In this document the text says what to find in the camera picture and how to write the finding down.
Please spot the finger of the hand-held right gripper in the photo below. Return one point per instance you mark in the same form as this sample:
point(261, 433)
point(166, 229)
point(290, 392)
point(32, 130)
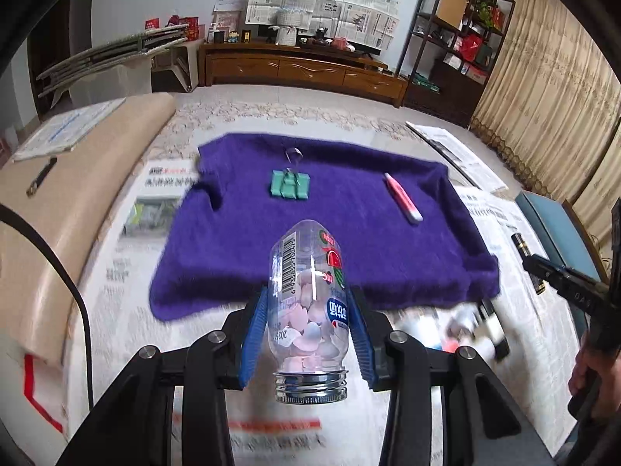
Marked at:
point(563, 276)
point(616, 238)

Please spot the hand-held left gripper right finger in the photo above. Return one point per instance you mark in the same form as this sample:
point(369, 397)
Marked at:
point(361, 340)

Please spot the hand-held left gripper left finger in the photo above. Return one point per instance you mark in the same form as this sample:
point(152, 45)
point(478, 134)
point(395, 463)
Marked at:
point(254, 335)

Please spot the white charger block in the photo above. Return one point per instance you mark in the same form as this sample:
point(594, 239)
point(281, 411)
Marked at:
point(417, 325)

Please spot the clear plastic candy bottle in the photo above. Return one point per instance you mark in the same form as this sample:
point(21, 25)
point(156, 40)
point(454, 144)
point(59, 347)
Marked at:
point(305, 301)

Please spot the orange blue tape measure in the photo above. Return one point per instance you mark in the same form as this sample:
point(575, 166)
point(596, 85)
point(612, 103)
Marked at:
point(449, 347)

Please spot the white plug adapter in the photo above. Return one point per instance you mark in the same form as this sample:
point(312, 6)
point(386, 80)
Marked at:
point(463, 323)

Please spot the person's right hand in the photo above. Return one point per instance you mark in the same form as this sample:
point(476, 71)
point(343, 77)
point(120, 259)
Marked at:
point(580, 374)

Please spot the blue cushioned chair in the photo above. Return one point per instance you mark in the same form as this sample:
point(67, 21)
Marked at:
point(548, 218)

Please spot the newspaper sheet bold headline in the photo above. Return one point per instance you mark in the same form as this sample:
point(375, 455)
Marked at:
point(490, 213)

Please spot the large spread newspaper sheet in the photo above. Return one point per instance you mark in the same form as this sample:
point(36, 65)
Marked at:
point(121, 325)

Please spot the purple towel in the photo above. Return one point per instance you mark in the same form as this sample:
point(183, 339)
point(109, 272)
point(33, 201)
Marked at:
point(339, 204)

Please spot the pink white pen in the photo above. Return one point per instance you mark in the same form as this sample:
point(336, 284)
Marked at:
point(402, 199)

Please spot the green binder clip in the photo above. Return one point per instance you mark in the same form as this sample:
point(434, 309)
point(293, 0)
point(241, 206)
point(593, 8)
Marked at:
point(288, 184)

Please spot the folded newspaper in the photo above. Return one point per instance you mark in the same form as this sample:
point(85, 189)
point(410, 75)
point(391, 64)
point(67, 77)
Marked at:
point(461, 155)

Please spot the beige curtain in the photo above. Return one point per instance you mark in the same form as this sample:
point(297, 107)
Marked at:
point(548, 82)

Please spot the newspaper sheet with photos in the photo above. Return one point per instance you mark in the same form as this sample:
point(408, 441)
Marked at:
point(160, 189)

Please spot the beige low bench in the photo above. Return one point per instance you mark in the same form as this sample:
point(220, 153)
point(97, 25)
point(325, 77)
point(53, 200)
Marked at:
point(73, 213)

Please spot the dark wooden shelf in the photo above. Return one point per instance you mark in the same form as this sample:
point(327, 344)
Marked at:
point(456, 82)

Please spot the white box red stripe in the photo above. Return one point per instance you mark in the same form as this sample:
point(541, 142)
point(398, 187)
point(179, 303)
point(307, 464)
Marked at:
point(29, 378)

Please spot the stack of green boxes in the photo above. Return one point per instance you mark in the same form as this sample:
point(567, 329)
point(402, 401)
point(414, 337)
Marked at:
point(426, 83)

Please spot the red gift bag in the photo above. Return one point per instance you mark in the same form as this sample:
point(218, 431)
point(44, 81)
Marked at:
point(470, 47)

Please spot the black pen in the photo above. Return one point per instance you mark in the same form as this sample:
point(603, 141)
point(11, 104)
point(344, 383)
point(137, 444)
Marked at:
point(42, 176)

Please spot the wooden tv cabinet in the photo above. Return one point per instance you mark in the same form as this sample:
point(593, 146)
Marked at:
point(301, 70)

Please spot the white plastic stool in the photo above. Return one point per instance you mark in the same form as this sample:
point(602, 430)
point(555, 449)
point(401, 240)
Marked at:
point(187, 65)

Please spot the white booklet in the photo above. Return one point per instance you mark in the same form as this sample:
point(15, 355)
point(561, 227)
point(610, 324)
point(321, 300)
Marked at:
point(68, 128)

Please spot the cardboard box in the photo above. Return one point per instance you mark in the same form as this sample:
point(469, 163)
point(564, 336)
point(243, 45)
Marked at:
point(451, 7)

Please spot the translucent storage box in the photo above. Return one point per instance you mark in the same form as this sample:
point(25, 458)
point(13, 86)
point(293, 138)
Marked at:
point(116, 80)

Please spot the dark tea tray set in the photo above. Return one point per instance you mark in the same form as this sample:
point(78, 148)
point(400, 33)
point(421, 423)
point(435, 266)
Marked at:
point(330, 41)

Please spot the white cloth sack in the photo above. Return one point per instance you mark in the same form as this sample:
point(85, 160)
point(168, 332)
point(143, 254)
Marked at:
point(286, 35)

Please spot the grey folded rack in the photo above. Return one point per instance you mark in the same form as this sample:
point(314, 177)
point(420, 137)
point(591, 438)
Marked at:
point(106, 56)

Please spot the red gift boxes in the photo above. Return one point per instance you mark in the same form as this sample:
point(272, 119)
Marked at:
point(174, 26)

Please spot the white woven basket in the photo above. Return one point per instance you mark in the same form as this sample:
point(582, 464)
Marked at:
point(291, 17)

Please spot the dark wooden door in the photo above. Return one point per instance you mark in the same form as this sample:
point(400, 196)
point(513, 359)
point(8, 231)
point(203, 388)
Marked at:
point(48, 68)

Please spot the newspapers taped on wall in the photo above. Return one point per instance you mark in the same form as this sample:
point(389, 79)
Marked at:
point(339, 9)

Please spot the white wall paper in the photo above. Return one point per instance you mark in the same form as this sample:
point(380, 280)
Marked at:
point(230, 1)

